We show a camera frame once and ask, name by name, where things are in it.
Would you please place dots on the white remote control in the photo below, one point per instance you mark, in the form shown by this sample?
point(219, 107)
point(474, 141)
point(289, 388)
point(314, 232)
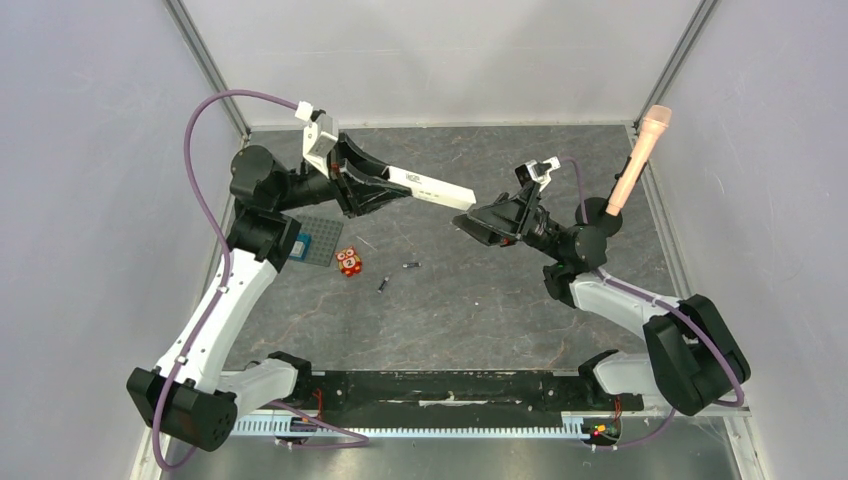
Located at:
point(433, 190)

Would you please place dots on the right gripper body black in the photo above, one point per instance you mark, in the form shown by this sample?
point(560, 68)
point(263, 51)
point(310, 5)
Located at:
point(525, 216)

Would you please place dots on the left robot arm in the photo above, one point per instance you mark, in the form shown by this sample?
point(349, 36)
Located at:
point(186, 395)

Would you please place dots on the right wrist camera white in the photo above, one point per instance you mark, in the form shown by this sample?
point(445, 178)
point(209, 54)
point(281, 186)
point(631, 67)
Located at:
point(538, 172)

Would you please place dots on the grey lego baseplate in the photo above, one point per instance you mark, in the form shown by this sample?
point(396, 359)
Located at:
point(325, 236)

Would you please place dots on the red owl number block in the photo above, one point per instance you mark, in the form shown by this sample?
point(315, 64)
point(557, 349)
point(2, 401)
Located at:
point(348, 261)

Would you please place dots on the blue lego brick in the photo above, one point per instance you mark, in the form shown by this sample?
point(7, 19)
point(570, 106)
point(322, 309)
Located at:
point(301, 247)

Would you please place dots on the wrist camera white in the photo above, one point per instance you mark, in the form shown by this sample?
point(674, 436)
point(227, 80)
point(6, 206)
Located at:
point(320, 136)
point(538, 172)

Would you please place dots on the pink toy microphone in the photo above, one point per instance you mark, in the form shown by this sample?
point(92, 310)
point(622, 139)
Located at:
point(653, 125)

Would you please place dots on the black microphone stand base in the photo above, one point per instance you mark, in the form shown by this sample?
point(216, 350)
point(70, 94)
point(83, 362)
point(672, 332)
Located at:
point(592, 211)

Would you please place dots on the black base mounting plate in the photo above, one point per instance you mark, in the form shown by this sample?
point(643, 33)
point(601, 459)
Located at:
point(454, 398)

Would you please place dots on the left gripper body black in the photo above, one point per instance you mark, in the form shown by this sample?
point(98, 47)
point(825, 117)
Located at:
point(333, 174)

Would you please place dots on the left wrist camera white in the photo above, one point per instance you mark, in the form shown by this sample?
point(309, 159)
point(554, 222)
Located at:
point(320, 136)

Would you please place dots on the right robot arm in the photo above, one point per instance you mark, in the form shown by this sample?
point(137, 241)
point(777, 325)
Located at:
point(692, 360)

